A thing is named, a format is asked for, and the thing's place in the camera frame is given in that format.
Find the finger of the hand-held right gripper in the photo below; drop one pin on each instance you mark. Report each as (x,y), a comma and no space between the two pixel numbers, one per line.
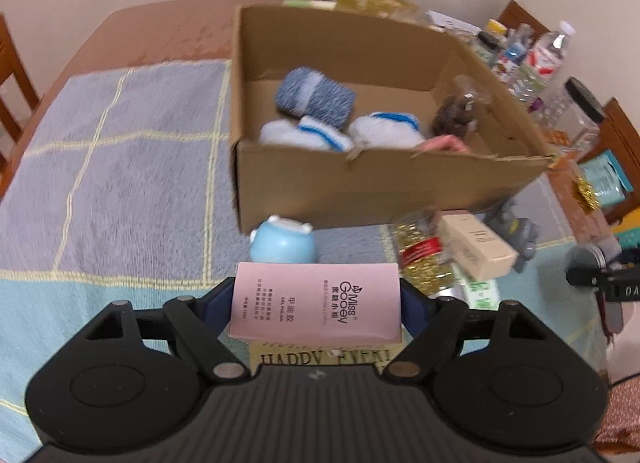
(587,277)

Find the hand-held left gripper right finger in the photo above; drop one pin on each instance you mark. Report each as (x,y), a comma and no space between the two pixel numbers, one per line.
(415,313)

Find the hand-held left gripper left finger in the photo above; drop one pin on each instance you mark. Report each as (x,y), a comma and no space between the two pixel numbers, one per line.
(215,308)

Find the clear jar of black pieces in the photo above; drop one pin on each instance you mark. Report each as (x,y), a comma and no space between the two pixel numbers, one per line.
(585,255)

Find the jar of gold capsules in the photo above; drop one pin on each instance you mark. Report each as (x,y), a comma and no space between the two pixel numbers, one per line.
(422,253)

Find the green tissue pack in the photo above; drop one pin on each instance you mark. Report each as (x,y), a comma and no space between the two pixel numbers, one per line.
(477,290)

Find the grey toy figure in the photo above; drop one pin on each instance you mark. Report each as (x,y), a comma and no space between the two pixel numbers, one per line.
(515,233)

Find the pink box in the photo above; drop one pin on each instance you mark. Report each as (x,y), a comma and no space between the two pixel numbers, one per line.
(315,303)

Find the brown cardboard box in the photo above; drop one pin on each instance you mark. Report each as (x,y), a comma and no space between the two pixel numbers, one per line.
(350,183)

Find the pink knitted sock roll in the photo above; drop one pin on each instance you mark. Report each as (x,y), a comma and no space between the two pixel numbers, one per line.
(442,144)

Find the white sock roll blue stripe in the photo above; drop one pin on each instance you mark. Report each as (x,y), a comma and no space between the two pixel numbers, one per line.
(300,135)
(385,133)

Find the clear jar of brown discs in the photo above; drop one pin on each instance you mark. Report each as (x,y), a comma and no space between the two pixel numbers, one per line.
(457,110)

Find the blue marled sock roll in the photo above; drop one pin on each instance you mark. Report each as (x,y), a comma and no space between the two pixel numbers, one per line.
(315,95)

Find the phone in red case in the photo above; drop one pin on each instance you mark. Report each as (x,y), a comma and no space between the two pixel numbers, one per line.
(611,315)

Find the golden ornament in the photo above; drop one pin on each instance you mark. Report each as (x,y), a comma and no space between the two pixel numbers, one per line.
(584,193)

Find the cream carton box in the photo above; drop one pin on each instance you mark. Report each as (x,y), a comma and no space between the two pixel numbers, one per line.
(475,243)

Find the light blue round toy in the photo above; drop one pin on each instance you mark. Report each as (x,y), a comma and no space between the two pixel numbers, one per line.
(282,243)

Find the teal packet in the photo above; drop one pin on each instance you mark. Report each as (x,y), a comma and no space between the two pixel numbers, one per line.
(605,178)

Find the lettered greeting card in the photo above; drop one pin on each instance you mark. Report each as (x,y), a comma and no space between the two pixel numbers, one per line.
(320,355)

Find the person's patterned clothing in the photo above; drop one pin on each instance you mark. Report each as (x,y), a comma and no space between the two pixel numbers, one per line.
(620,418)

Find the wooden chair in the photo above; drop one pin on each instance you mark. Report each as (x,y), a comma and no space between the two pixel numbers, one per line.
(12,83)
(620,138)
(520,18)

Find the large clear jar black lid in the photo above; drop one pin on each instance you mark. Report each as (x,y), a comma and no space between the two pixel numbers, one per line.
(570,113)

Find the blue checked table mat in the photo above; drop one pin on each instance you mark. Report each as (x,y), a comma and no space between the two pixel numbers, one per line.
(125,168)

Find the clear water bottle red label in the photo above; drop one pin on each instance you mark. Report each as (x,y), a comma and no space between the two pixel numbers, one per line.
(542,58)

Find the small jar black lid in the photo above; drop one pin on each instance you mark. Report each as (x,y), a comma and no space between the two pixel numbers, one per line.
(486,48)

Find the small jar yellow lid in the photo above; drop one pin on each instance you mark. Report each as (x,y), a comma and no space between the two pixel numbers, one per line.
(496,27)

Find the white papers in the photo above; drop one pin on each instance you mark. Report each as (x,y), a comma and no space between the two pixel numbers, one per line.
(450,23)

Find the tan paper-wrapped box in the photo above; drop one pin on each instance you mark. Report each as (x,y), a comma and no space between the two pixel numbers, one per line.
(375,3)

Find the green cover book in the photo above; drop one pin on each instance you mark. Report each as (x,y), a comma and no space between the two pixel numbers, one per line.
(310,4)

